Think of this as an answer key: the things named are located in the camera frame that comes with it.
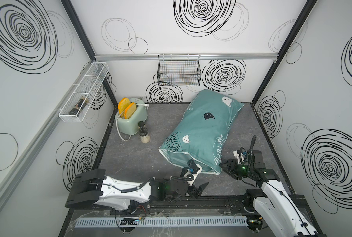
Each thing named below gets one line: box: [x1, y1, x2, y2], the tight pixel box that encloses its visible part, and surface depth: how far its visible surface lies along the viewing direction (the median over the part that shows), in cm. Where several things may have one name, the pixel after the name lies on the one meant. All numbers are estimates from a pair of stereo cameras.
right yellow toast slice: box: [124, 102, 137, 120], surface depth 91 cm
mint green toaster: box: [117, 97, 148, 136], surface depth 95 cm
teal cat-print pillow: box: [158, 89, 245, 175], surface depth 88 cm
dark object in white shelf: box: [68, 98, 89, 116], surface depth 68 cm
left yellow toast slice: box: [117, 97, 132, 118], surface depth 91 cm
